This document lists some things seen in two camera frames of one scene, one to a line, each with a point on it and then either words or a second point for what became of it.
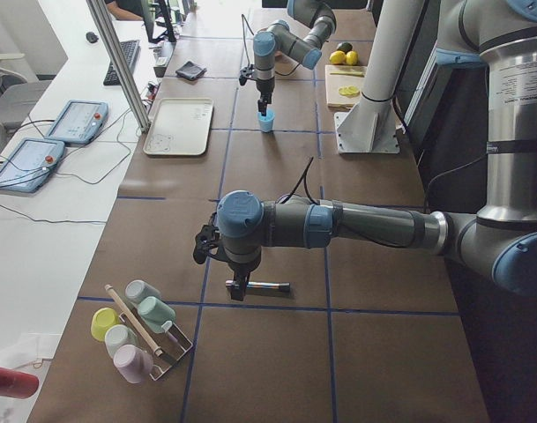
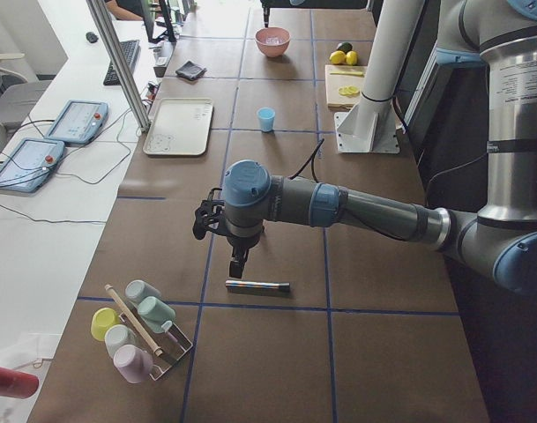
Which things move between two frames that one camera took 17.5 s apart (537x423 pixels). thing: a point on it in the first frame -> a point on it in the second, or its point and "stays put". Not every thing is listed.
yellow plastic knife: x=356 y=73 stays put
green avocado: x=345 y=47 stays put
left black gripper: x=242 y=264 -> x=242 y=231
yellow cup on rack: x=102 y=319 stays put
